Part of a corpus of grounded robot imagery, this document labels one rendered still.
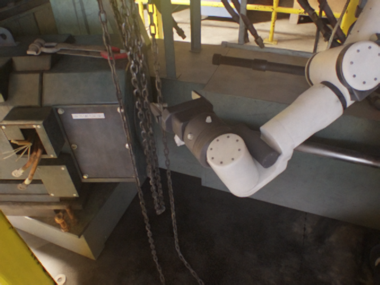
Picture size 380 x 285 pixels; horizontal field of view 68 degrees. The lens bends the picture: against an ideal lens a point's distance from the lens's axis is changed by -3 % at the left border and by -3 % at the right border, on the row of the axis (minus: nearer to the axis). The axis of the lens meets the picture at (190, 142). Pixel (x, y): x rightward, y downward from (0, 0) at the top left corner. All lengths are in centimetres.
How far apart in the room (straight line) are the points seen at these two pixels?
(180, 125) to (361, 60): 33
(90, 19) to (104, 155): 72
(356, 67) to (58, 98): 74
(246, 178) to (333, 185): 96
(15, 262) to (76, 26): 107
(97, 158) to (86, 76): 27
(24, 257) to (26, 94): 45
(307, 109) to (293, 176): 90
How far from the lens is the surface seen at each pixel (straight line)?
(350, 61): 52
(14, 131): 92
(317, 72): 58
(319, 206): 154
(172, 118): 60
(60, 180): 104
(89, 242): 133
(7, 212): 133
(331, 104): 53
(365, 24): 60
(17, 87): 99
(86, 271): 143
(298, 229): 151
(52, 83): 93
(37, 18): 187
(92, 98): 87
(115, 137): 92
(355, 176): 139
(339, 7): 396
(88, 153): 99
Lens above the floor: 121
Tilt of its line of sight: 40 degrees down
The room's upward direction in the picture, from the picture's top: 2 degrees counter-clockwise
